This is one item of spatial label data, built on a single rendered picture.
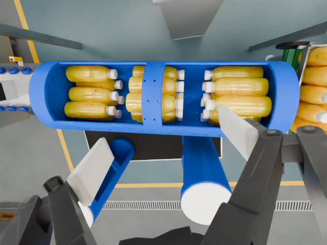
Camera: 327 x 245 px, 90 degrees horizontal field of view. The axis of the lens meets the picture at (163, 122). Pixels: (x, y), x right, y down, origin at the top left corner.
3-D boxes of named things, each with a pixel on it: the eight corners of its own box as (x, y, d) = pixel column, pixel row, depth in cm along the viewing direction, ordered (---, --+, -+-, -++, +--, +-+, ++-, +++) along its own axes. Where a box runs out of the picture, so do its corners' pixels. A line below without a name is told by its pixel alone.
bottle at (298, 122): (279, 126, 82) (304, 142, 65) (282, 113, 80) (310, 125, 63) (294, 127, 82) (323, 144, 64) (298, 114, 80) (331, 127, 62)
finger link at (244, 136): (247, 131, 11) (258, 129, 11) (215, 105, 17) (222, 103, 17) (251, 167, 12) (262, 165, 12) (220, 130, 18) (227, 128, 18)
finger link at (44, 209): (67, 220, 12) (30, 229, 12) (95, 174, 16) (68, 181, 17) (56, 205, 11) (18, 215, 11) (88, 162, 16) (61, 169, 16)
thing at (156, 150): (88, 118, 194) (80, 122, 180) (219, 107, 172) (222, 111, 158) (98, 156, 210) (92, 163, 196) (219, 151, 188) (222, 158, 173)
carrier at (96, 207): (136, 160, 187) (132, 136, 178) (98, 232, 104) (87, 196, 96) (112, 160, 191) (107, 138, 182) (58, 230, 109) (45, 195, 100)
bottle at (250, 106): (266, 121, 55) (210, 118, 57) (260, 109, 60) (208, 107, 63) (275, 103, 51) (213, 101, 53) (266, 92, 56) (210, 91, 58)
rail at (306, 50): (303, 47, 67) (308, 46, 64) (305, 47, 67) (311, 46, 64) (281, 137, 79) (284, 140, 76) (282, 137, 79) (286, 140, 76)
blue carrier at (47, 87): (71, 59, 78) (14, 62, 52) (265, 59, 68) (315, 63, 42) (82, 115, 89) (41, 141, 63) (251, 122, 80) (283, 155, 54)
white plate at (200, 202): (205, 173, 81) (204, 172, 82) (170, 206, 89) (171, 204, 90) (246, 204, 83) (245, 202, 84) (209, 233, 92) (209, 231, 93)
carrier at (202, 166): (194, 119, 164) (176, 139, 173) (204, 171, 81) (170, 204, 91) (216, 136, 167) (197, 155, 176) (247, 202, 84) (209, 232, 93)
